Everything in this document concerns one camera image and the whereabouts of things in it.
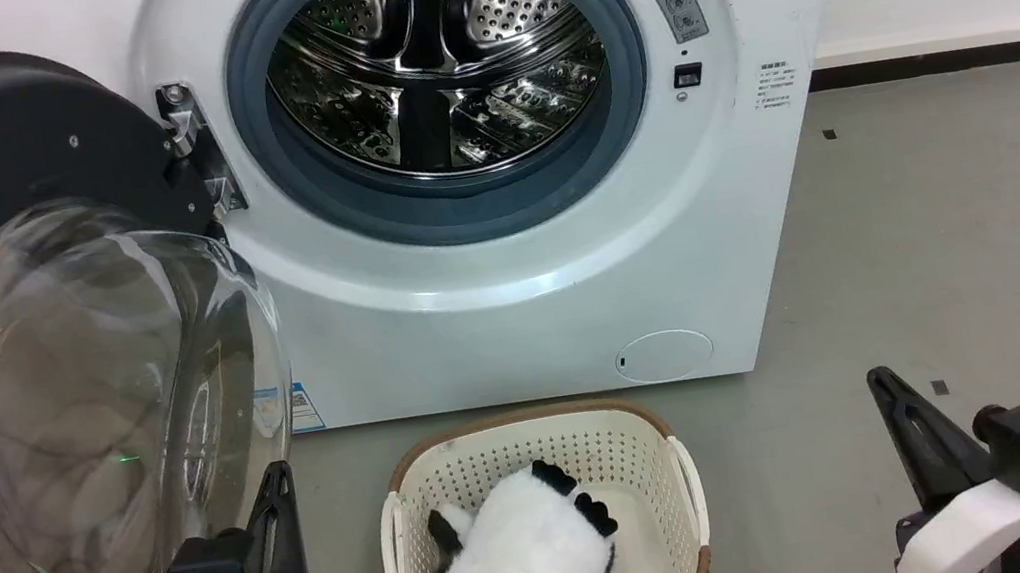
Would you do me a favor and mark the small printed text label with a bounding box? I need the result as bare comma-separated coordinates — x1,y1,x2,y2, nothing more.
748,57,804,115

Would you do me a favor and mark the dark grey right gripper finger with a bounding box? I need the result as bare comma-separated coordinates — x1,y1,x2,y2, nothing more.
864,351,999,520

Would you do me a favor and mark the metal door hinge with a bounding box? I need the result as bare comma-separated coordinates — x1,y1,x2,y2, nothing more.
154,75,250,226

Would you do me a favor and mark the white front-load washing machine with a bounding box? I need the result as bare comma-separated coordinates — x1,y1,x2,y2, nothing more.
0,0,916,478

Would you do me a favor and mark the blue white energy sticker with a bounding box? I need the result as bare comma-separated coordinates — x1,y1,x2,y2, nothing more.
246,378,328,441

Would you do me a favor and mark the black wall baseboard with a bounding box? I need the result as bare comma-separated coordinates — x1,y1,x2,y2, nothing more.
806,38,1020,94

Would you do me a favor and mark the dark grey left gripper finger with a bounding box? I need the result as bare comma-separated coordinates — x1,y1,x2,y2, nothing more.
238,459,310,573

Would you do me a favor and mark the black white panda plush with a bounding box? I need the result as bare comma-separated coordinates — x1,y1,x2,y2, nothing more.
402,449,627,573

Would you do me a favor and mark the stainless steel washer drum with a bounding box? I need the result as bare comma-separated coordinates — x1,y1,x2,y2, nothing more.
255,0,623,201

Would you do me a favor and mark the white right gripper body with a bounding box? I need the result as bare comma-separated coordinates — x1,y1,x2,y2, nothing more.
882,473,1020,573

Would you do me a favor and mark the oval white filter cover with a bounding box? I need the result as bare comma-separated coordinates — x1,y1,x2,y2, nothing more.
612,324,718,389

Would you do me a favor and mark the cream perforated laundry basket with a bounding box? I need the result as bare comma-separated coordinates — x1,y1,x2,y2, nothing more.
363,384,718,573

